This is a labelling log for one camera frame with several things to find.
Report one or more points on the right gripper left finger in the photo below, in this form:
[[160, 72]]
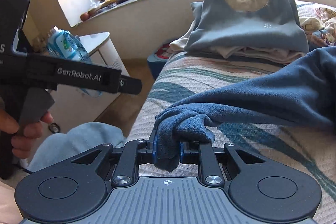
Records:
[[152, 146]]

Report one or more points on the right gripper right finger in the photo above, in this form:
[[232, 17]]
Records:
[[186, 153]]

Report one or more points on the dark blue fleece pants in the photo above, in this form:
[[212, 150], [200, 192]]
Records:
[[300, 94]]

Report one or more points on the person's left hand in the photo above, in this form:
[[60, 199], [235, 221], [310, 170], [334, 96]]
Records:
[[23, 144]]

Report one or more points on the light blue jeans leg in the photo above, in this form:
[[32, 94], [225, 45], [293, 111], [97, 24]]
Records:
[[58, 147]]

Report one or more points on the blue cartoon storage box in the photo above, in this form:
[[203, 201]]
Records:
[[158, 59]]

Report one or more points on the patterned bed cover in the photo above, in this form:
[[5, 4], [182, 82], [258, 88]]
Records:
[[309, 149]]

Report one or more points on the grey-blue folded sweatshirt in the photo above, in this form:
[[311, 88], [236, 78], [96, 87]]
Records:
[[248, 23]]

